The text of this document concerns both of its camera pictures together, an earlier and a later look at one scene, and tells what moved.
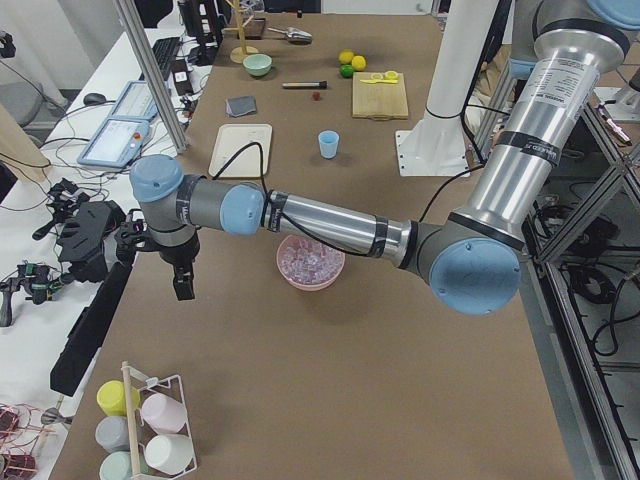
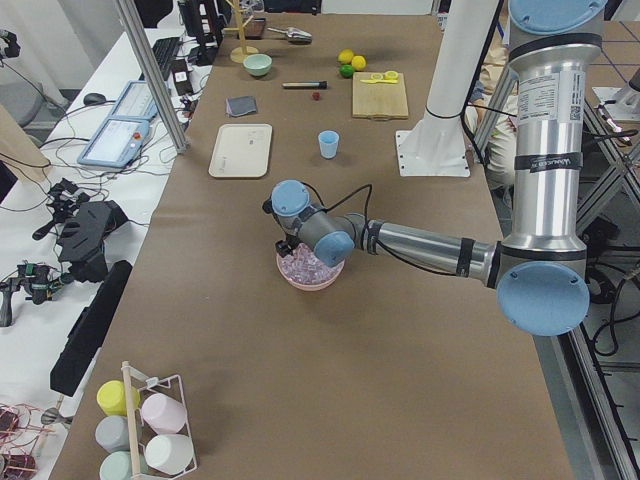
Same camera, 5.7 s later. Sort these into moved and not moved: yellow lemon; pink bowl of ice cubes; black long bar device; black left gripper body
Moved: black left gripper body
Not moved: yellow lemon; pink bowl of ice cubes; black long bar device
